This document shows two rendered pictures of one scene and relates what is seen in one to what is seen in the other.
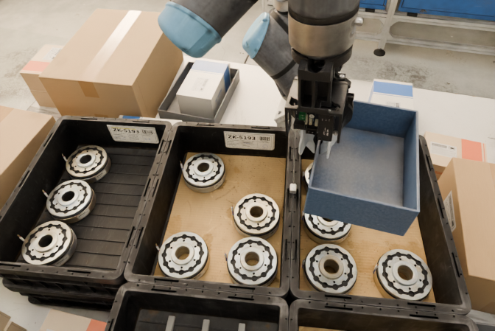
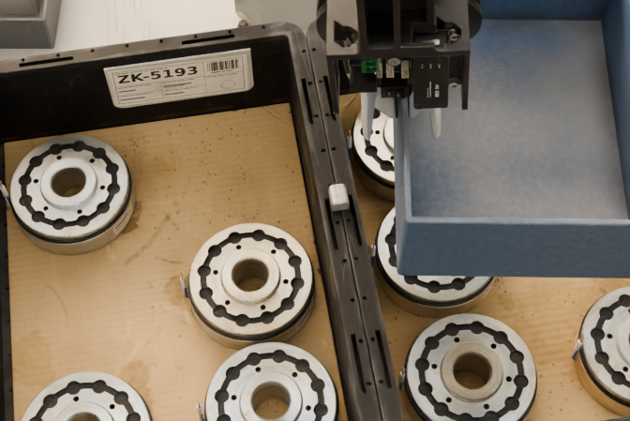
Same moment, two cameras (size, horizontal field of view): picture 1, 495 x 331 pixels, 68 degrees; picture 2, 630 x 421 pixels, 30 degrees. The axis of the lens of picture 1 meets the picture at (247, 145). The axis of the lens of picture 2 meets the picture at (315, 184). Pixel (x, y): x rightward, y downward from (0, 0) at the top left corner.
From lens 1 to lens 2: 16 cm
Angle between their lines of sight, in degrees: 14
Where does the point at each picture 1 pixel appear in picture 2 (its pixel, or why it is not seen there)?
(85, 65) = not seen: outside the picture
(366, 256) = (548, 321)
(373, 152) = (535, 78)
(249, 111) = not seen: outside the picture
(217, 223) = (150, 328)
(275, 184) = (277, 185)
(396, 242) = not seen: hidden behind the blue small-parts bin
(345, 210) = (499, 251)
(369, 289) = (570, 400)
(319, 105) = (411, 37)
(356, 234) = not seen: hidden behind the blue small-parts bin
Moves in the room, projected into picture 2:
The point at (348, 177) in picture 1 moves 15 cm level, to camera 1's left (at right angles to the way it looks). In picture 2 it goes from (487, 157) to (264, 221)
